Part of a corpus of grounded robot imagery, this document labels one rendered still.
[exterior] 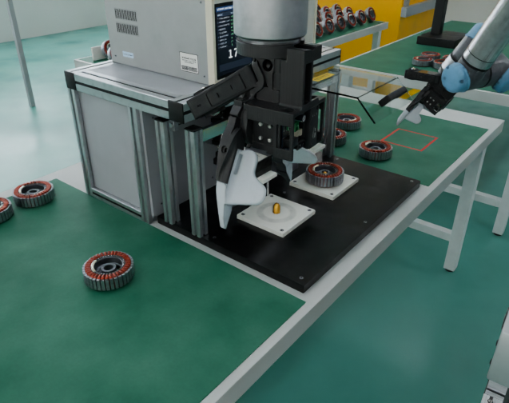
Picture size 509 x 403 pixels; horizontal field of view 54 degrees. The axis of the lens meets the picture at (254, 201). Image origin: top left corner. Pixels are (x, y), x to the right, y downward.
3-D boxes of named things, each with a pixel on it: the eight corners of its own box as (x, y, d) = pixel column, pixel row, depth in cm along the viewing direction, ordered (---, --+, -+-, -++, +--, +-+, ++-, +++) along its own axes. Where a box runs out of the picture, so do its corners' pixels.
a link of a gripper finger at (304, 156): (319, 190, 65) (301, 149, 57) (280, 179, 68) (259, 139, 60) (329, 171, 66) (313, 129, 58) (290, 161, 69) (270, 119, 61)
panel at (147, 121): (295, 142, 178) (298, 57, 163) (154, 217, 133) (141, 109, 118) (292, 141, 178) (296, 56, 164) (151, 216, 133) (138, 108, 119)
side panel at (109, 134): (157, 220, 136) (145, 105, 120) (149, 225, 134) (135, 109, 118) (95, 189, 151) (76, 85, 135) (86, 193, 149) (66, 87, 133)
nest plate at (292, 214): (315, 213, 134) (315, 209, 134) (282, 237, 124) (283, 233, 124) (270, 197, 143) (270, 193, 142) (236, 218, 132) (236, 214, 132)
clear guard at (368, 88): (413, 101, 144) (416, 80, 141) (375, 124, 127) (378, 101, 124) (316, 81, 161) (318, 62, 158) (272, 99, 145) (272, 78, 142)
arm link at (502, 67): (483, 99, 133) (458, 71, 137) (510, 93, 138) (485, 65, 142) (502, 76, 126) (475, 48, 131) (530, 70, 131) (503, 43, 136)
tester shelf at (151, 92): (339, 63, 156) (341, 48, 153) (183, 124, 109) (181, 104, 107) (232, 44, 179) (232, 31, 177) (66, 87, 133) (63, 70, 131)
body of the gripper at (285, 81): (289, 169, 52) (294, 51, 46) (224, 150, 57) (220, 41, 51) (323, 145, 58) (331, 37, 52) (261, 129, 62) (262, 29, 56)
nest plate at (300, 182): (358, 181, 151) (359, 177, 150) (332, 200, 141) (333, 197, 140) (316, 168, 159) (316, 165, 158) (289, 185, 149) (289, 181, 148)
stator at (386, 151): (396, 153, 174) (398, 144, 172) (382, 164, 166) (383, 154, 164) (367, 145, 180) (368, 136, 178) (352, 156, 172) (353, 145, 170)
